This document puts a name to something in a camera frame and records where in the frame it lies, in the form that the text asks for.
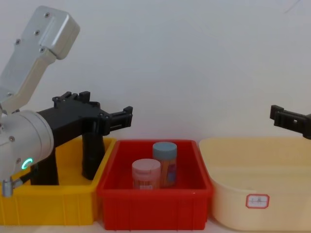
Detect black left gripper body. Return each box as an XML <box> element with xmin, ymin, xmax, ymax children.
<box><xmin>36</xmin><ymin>91</ymin><xmax>108</xmax><ymax>149</ymax></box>

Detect yellow plastic bin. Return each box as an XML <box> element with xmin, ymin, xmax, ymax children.
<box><xmin>0</xmin><ymin>137</ymin><xmax>117</xmax><ymax>227</ymax></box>

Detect clear jar with pink lid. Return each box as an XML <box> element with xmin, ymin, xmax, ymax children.
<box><xmin>131</xmin><ymin>158</ymin><xmax>162</xmax><ymax>190</ymax></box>

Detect cream plastic tub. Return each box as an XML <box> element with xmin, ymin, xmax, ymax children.
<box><xmin>198</xmin><ymin>137</ymin><xmax>311</xmax><ymax>232</ymax></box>

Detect clear jar with blue lid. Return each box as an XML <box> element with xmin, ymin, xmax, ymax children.
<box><xmin>152</xmin><ymin>142</ymin><xmax>178</xmax><ymax>189</ymax></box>

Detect red plastic bin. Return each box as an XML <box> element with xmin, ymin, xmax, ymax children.
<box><xmin>96</xmin><ymin>139</ymin><xmax>214</xmax><ymax>231</ymax></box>

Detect white red-edged label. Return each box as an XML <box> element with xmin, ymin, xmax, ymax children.
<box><xmin>245</xmin><ymin>193</ymin><xmax>270</xmax><ymax>209</ymax></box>

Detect thin cable with silver plug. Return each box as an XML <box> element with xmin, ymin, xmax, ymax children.
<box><xmin>1</xmin><ymin>172</ymin><xmax>33</xmax><ymax>198</ymax></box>

